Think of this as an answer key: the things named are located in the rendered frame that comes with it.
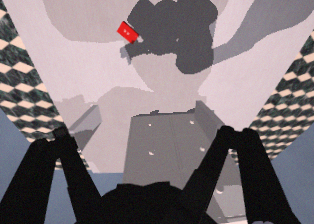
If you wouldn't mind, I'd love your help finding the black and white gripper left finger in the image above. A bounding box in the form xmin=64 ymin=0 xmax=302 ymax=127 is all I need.
xmin=0 ymin=105 xmax=116 ymax=224

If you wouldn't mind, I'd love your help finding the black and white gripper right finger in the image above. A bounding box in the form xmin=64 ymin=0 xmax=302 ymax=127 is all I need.
xmin=160 ymin=100 xmax=301 ymax=224

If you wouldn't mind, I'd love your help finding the small red block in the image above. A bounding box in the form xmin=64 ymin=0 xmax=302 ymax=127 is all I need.
xmin=117 ymin=21 xmax=139 ymax=44

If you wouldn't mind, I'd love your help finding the white chest of drawers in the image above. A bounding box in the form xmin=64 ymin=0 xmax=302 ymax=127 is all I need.
xmin=122 ymin=113 xmax=247 ymax=224

